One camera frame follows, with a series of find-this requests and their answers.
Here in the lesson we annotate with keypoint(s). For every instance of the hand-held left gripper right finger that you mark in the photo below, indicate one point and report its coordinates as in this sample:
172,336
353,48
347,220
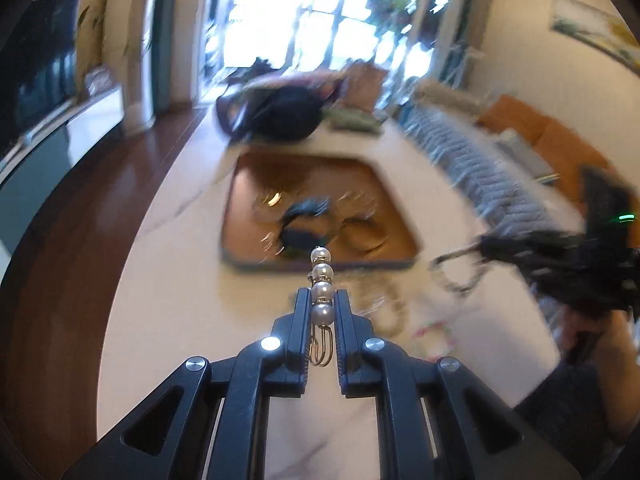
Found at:
344,320

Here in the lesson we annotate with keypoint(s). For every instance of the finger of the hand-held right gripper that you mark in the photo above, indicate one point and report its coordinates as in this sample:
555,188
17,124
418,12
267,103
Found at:
540,247

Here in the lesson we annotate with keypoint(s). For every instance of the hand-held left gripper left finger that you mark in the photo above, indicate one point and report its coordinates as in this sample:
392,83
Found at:
300,320

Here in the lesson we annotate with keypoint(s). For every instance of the black smart watch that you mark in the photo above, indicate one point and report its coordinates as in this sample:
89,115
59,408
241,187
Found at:
305,237

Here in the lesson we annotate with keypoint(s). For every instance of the copper square tray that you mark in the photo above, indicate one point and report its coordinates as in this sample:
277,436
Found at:
310,180

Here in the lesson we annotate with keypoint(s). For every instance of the person's right hand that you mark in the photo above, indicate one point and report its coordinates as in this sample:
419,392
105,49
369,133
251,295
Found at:
590,337

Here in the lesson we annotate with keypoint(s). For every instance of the sofa with quilted cover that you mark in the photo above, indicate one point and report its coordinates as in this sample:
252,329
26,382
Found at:
480,170

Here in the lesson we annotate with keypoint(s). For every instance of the orange sofa cushion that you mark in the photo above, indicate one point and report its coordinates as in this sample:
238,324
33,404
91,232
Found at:
540,132

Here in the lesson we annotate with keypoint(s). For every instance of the green folded umbrella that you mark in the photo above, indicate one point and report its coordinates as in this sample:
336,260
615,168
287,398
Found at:
355,121

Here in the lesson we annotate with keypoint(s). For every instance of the black round bag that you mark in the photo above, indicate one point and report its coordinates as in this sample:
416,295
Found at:
282,115

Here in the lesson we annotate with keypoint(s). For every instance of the white and grey tv cabinet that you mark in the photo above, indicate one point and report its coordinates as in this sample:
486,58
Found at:
55,150

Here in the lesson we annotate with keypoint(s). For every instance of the white standing air conditioner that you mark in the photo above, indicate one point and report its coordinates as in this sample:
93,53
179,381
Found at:
135,45

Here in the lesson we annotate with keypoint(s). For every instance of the bamboo plant in vase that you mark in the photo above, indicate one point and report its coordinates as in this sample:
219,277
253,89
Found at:
107,30

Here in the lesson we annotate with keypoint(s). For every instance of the flat screen television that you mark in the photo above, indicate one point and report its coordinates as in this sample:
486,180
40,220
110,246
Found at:
40,65

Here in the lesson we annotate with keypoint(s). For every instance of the wall painting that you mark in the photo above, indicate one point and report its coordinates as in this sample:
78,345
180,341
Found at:
595,30

